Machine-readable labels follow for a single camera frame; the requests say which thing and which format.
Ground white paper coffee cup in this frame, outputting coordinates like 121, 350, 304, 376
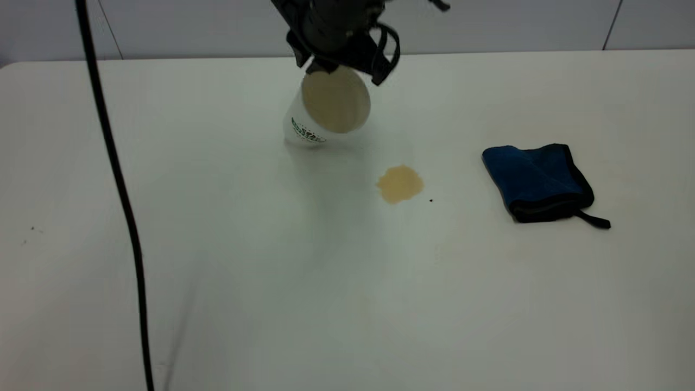
283, 65, 372, 146

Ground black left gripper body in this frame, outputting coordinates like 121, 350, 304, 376
271, 0, 387, 68

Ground blue cloth with black trim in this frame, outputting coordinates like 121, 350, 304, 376
482, 143, 612, 230

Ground tan coffee spill puddle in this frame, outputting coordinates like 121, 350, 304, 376
377, 165, 425, 204

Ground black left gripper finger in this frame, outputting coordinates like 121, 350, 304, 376
287, 30, 327, 75
371, 23, 401, 86

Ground thick black hanging cable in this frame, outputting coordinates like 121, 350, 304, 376
75, 0, 156, 391

